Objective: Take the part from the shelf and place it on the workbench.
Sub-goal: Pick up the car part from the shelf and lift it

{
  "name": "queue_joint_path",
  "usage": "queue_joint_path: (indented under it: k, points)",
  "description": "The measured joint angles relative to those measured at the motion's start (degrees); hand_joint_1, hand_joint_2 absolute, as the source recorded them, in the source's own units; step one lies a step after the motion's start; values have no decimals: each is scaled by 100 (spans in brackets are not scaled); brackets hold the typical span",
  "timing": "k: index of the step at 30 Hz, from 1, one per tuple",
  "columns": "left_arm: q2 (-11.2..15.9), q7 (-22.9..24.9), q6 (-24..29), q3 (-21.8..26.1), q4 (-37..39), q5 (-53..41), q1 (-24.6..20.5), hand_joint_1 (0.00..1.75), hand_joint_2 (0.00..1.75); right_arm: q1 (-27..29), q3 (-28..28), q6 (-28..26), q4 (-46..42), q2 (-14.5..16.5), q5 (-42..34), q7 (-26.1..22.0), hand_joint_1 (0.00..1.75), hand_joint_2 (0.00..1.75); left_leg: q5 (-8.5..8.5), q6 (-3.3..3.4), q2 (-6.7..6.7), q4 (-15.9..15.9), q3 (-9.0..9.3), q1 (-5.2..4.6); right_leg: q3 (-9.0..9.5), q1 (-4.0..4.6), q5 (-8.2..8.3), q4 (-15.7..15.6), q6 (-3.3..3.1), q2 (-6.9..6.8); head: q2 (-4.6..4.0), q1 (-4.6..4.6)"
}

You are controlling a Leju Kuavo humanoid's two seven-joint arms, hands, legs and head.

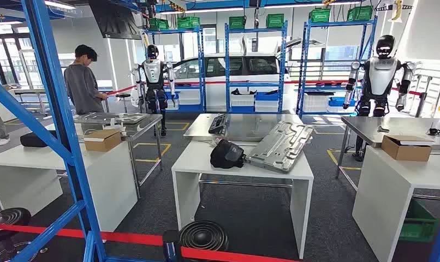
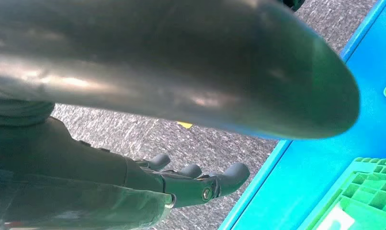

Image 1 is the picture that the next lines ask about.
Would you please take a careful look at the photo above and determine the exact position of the black plastic tray part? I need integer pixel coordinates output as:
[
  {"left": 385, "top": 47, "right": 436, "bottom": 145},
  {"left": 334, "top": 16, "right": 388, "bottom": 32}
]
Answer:
[{"left": 208, "top": 113, "right": 229, "bottom": 135}]

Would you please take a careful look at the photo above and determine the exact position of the black car trim part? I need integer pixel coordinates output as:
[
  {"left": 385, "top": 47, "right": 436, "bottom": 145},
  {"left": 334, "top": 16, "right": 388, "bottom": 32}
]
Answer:
[{"left": 230, "top": 87, "right": 257, "bottom": 96}]

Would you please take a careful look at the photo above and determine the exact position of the blue metal shelf rack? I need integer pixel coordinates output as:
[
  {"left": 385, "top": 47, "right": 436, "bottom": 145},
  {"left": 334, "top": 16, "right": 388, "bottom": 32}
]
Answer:
[
  {"left": 224, "top": 21, "right": 289, "bottom": 115},
  {"left": 145, "top": 25, "right": 207, "bottom": 114},
  {"left": 296, "top": 16, "right": 378, "bottom": 117},
  {"left": 0, "top": 0, "right": 440, "bottom": 262}
]

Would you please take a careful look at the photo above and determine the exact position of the white plastic bin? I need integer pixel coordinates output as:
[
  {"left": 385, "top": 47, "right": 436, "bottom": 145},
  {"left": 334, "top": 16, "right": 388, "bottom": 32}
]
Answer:
[
  {"left": 230, "top": 94, "right": 255, "bottom": 108},
  {"left": 178, "top": 90, "right": 201, "bottom": 105},
  {"left": 302, "top": 92, "right": 335, "bottom": 113}
]

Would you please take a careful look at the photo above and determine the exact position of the white car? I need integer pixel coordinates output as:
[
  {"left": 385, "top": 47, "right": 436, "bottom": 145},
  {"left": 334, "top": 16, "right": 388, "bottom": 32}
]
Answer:
[{"left": 130, "top": 37, "right": 325, "bottom": 113}]

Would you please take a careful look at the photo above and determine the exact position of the white panel desk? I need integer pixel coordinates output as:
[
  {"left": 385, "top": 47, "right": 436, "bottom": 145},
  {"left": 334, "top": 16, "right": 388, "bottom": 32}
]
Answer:
[
  {"left": 352, "top": 145, "right": 440, "bottom": 262},
  {"left": 171, "top": 140, "right": 315, "bottom": 260},
  {"left": 0, "top": 123, "right": 138, "bottom": 233}
]

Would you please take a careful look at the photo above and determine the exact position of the red barrier belt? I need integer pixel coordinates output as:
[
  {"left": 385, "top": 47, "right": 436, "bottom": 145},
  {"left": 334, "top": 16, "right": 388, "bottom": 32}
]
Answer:
[
  {"left": 106, "top": 79, "right": 423, "bottom": 97},
  {"left": 0, "top": 223, "right": 300, "bottom": 262}
]

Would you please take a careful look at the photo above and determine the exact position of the white bin blue lid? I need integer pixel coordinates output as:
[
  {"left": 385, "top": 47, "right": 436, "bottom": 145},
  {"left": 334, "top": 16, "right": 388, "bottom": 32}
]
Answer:
[{"left": 254, "top": 92, "right": 280, "bottom": 113}]

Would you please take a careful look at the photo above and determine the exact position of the grey stamped metal panel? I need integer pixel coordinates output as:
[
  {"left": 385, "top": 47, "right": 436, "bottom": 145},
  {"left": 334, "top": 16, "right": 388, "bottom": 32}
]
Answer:
[
  {"left": 246, "top": 121, "right": 315, "bottom": 174},
  {"left": 74, "top": 112, "right": 148, "bottom": 126}
]

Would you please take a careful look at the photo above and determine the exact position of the silver black humanoid robot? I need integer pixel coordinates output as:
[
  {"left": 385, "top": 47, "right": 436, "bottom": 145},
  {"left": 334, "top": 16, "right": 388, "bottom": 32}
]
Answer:
[
  {"left": 342, "top": 34, "right": 418, "bottom": 162},
  {"left": 132, "top": 44, "right": 176, "bottom": 138}
]

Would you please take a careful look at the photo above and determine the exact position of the small black round stool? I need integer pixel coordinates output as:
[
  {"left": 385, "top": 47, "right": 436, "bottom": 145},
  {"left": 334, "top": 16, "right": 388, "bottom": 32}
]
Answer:
[{"left": 115, "top": 93, "right": 132, "bottom": 114}]

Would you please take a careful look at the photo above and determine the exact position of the black ribbed round stool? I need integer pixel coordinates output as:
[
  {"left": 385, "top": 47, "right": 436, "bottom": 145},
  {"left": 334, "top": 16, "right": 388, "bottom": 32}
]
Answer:
[
  {"left": 0, "top": 207, "right": 49, "bottom": 262},
  {"left": 178, "top": 221, "right": 229, "bottom": 252}
]

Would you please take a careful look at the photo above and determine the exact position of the green plastic crate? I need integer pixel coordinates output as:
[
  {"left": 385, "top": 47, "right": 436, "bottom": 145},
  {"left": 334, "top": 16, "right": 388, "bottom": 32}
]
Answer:
[
  {"left": 399, "top": 199, "right": 439, "bottom": 243},
  {"left": 149, "top": 18, "right": 169, "bottom": 31},
  {"left": 229, "top": 16, "right": 247, "bottom": 29},
  {"left": 266, "top": 14, "right": 285, "bottom": 28},
  {"left": 176, "top": 16, "right": 201, "bottom": 29},
  {"left": 347, "top": 5, "right": 373, "bottom": 21},
  {"left": 309, "top": 8, "right": 331, "bottom": 23}
]

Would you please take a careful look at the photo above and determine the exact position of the brown cardboard box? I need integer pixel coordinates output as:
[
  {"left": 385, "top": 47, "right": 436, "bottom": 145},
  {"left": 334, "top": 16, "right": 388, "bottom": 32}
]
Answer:
[
  {"left": 84, "top": 129, "right": 122, "bottom": 153},
  {"left": 381, "top": 134, "right": 436, "bottom": 162}
]

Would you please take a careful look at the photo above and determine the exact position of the black hanging monitor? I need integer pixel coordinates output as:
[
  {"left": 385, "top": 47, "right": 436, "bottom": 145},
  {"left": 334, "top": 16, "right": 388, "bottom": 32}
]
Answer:
[{"left": 88, "top": 0, "right": 143, "bottom": 40}]

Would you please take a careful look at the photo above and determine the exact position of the black zipped case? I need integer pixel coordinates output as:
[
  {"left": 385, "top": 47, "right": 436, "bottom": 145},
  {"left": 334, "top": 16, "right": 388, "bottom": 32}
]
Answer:
[{"left": 20, "top": 130, "right": 58, "bottom": 148}]

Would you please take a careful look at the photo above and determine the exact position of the white metal railing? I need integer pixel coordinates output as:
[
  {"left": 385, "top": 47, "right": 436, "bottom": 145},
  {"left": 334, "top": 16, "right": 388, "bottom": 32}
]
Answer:
[{"left": 415, "top": 68, "right": 440, "bottom": 120}]

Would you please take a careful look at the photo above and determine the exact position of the yellow hanging tool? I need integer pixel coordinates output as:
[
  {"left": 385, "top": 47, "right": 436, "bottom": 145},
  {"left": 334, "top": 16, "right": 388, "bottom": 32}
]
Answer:
[{"left": 391, "top": 0, "right": 404, "bottom": 23}]

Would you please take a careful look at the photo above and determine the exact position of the black belt stanchion post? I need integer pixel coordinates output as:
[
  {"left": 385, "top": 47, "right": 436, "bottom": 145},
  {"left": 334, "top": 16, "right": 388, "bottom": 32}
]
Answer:
[{"left": 163, "top": 230, "right": 181, "bottom": 262}]

